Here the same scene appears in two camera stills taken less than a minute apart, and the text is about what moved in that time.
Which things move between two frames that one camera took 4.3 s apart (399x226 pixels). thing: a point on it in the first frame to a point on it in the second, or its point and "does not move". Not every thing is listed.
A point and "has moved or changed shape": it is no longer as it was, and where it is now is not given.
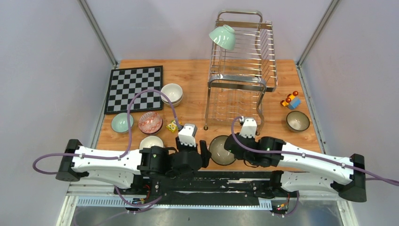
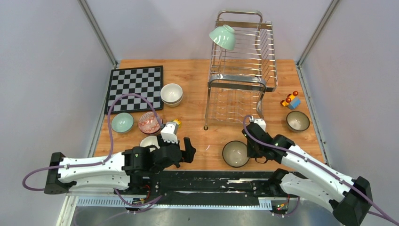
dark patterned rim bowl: x=297 y=121 does not move
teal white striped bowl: x=148 y=141 does not move
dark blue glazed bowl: x=219 y=155 has moved or changed shape
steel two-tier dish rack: x=241 y=77 does not move
